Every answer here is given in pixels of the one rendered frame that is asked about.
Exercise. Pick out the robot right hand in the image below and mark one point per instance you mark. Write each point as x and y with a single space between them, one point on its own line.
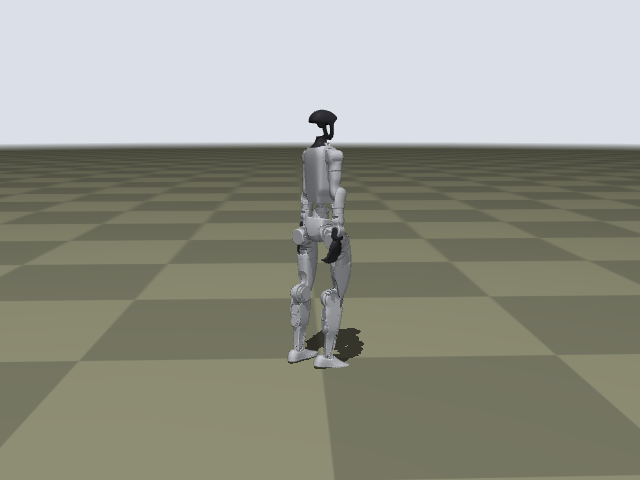
335 247

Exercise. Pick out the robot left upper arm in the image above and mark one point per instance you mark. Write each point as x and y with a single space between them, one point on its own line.
304 190

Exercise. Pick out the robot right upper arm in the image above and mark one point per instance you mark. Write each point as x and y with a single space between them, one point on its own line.
334 159

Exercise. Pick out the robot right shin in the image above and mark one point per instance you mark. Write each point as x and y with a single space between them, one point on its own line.
331 319

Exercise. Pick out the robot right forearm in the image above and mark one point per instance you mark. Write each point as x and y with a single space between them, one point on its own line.
338 211

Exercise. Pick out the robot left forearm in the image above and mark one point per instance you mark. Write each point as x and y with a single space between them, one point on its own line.
306 208

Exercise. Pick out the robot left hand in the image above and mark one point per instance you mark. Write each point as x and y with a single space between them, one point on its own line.
298 247

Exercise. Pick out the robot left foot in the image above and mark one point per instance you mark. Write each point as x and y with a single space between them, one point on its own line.
294 355

